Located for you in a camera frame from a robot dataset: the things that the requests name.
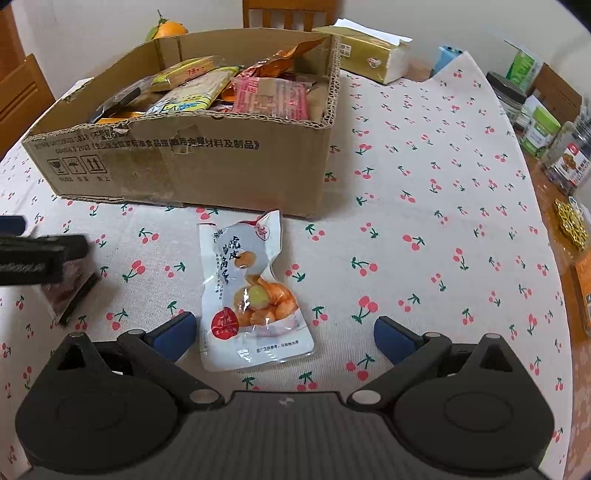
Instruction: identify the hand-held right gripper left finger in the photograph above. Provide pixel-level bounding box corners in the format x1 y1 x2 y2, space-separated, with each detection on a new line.
44 310 220 407

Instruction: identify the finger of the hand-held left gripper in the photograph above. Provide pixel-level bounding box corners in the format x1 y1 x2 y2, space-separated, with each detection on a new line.
0 215 26 237
0 234 90 288

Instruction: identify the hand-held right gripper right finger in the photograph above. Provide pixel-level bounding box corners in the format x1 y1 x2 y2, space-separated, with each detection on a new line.
346 315 527 407

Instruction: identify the dark brown snack packet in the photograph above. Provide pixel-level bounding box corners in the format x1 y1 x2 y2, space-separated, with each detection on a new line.
39 256 100 328

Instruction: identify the white egg snack packet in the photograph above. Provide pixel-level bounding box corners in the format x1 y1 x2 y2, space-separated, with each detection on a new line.
198 210 317 374

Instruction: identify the brown cardboard box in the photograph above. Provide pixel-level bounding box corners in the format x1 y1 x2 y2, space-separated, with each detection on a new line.
21 30 342 220

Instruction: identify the clear fish snack packet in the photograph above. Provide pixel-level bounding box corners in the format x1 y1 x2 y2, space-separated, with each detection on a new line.
145 66 241 115

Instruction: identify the yellow cracker packet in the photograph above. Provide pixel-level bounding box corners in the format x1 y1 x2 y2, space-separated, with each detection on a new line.
150 55 227 93

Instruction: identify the pink red snack packet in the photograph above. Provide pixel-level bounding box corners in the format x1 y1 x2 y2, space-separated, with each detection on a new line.
229 76 309 121

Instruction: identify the orange foil snack packet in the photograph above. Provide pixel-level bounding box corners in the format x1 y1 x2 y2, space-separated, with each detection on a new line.
238 36 329 79

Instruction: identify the cherry print tablecloth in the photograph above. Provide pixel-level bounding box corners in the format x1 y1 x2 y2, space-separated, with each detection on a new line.
0 51 578 480

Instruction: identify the wooden chair with slotted back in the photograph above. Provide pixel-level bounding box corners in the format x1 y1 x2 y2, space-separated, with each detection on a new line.
0 53 56 160

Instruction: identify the small orange snack packet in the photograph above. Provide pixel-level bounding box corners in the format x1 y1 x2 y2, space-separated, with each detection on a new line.
97 111 144 126

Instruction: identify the black snack packet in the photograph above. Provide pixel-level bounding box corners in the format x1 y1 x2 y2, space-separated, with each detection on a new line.
88 85 144 124

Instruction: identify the orange brown box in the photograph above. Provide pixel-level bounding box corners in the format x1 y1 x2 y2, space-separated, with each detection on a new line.
569 258 591 337

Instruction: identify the gold snowflake coaster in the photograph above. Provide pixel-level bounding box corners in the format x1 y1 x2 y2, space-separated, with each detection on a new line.
551 198 591 252

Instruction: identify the glass jar with red label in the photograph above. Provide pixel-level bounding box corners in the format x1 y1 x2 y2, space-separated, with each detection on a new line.
542 122 591 195

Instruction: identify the orange tangerine with leaves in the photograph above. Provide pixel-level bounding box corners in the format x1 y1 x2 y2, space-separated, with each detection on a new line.
145 11 189 42

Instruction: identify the green and white box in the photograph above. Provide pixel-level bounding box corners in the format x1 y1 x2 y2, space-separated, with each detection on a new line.
522 95 561 158

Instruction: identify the dark lidded jar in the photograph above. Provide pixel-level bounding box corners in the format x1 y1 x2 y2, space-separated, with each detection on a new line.
485 71 528 130

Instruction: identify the light blue box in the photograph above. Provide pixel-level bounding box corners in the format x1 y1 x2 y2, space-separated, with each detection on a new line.
429 45 465 79

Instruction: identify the yellow tissue pack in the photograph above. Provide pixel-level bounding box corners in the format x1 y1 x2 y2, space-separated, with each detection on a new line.
311 18 414 85

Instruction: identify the plain wooden chair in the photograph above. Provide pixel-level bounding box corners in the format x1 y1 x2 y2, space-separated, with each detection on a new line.
531 62 583 123

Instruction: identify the tall green box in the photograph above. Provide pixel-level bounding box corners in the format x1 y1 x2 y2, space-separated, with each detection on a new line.
505 39 546 88

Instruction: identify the wooden chair with vertical slats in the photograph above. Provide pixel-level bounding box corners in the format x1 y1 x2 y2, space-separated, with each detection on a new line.
242 0 343 33

